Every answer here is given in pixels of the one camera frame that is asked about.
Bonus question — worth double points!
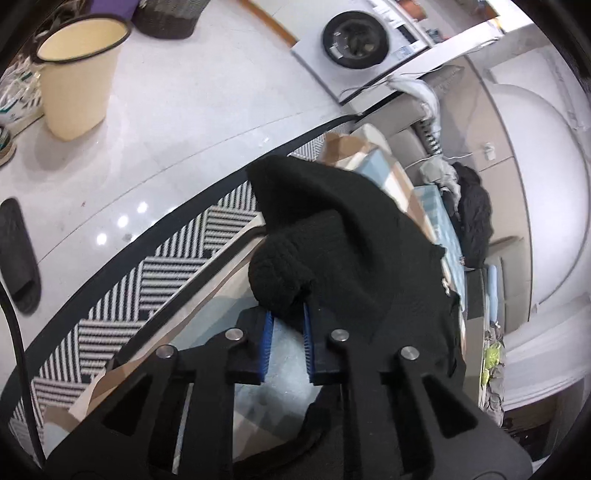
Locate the black knitted sweater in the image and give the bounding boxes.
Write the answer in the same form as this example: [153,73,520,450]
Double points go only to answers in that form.
[247,154,468,467]

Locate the grey cushion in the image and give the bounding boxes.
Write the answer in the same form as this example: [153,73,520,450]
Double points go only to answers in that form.
[429,65,465,93]

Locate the beige sofa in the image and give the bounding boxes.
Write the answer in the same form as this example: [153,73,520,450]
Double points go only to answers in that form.
[365,65,522,287]

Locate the brown blue checked tablecloth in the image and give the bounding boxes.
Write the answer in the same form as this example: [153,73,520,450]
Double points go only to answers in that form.
[44,124,468,457]

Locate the black coat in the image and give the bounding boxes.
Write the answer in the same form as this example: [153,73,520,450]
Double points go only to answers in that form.
[450,162,492,269]

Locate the metal rack of shoes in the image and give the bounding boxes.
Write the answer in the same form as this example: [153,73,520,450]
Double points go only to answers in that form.
[0,28,47,134]

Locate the two-tone wicker basket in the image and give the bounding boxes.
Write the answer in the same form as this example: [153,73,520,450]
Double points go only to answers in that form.
[133,0,213,40]

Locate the light blue pillow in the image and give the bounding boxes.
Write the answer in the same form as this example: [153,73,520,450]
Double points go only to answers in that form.
[487,265,502,324]

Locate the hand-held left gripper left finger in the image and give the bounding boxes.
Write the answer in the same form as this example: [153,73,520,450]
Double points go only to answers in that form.
[46,309,278,480]

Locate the black slipper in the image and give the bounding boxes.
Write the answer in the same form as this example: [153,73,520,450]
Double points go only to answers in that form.
[0,198,42,315]

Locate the white green sneaker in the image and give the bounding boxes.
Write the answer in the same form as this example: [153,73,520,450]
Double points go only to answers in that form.
[0,124,18,168]

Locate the black white striped rug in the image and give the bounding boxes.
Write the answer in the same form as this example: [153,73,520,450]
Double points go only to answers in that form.
[0,115,361,448]

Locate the houndstooth pillow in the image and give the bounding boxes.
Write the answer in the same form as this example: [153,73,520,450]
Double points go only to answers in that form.
[418,117,444,155]

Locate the white washing machine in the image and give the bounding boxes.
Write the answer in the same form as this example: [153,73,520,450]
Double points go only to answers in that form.
[291,0,432,107]

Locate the cream waste bin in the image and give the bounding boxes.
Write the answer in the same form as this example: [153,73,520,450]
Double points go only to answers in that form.
[32,14,134,141]

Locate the light blue blanket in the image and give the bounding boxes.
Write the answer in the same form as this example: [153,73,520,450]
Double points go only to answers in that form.
[388,76,439,121]

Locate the purple bin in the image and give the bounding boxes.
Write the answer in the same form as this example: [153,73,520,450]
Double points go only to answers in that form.
[88,0,141,17]

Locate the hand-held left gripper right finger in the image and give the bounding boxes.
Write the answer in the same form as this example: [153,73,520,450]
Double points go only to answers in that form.
[302,302,532,480]

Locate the grey blanket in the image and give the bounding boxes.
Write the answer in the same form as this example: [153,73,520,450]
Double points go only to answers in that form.
[480,323,506,425]

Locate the black cable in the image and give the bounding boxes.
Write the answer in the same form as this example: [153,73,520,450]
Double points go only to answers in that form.
[0,281,47,462]

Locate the grey garment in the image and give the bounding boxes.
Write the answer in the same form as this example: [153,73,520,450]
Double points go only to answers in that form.
[418,157,462,195]

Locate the teal checked tablecloth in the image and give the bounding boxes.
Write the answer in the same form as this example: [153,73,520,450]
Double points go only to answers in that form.
[413,185,463,296]

